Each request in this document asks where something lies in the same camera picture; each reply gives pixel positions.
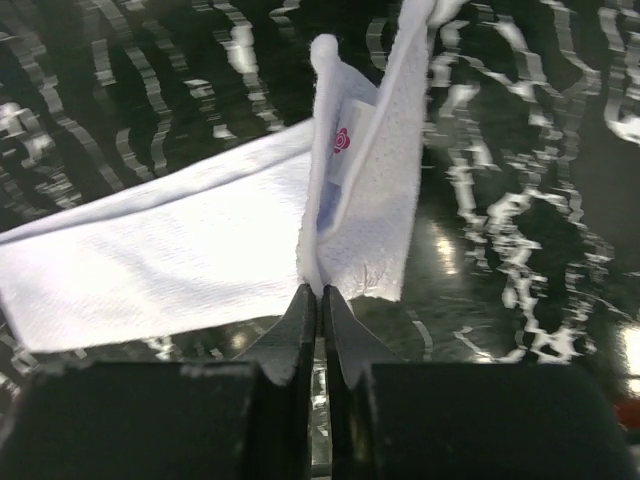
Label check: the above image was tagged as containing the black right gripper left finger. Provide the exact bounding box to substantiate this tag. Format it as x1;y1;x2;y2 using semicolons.
238;285;317;479

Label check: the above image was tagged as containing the white terry towel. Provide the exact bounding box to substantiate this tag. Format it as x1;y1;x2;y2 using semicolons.
1;1;460;353

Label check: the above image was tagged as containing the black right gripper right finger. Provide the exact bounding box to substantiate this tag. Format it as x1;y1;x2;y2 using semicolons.
321;286;402;479

